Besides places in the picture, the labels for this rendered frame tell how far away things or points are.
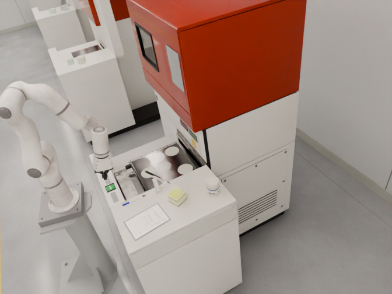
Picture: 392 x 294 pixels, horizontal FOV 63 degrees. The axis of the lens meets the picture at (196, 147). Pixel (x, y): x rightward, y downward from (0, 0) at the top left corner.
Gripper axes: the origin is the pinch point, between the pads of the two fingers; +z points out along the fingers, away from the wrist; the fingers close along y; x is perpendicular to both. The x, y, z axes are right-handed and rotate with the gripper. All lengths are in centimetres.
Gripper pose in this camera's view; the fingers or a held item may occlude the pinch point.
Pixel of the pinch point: (104, 175)
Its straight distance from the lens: 195.2
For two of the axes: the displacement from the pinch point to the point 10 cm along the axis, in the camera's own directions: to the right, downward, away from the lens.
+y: -8.9, 2.1, -4.1
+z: -0.6, 8.3, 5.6
